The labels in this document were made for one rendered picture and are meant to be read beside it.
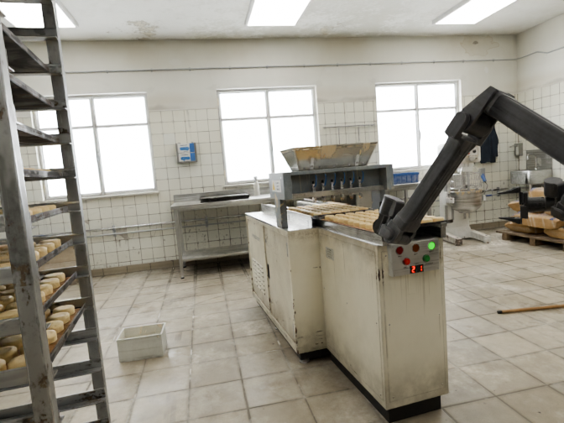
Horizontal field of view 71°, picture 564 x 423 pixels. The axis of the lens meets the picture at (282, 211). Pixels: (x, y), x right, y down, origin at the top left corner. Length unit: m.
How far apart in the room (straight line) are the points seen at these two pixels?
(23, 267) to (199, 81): 5.02
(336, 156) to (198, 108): 3.39
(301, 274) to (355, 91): 4.09
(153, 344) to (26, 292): 2.21
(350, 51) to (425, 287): 4.69
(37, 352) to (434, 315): 1.61
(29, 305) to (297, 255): 1.76
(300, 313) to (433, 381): 0.82
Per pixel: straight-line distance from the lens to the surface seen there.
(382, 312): 1.84
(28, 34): 1.29
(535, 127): 1.04
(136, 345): 2.98
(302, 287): 2.41
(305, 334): 2.51
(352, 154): 2.51
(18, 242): 0.78
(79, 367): 1.32
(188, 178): 5.53
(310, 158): 2.40
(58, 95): 1.24
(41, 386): 0.85
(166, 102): 5.63
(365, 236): 1.86
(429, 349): 2.04
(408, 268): 1.82
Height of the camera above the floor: 1.19
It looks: 6 degrees down
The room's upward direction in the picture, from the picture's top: 5 degrees counter-clockwise
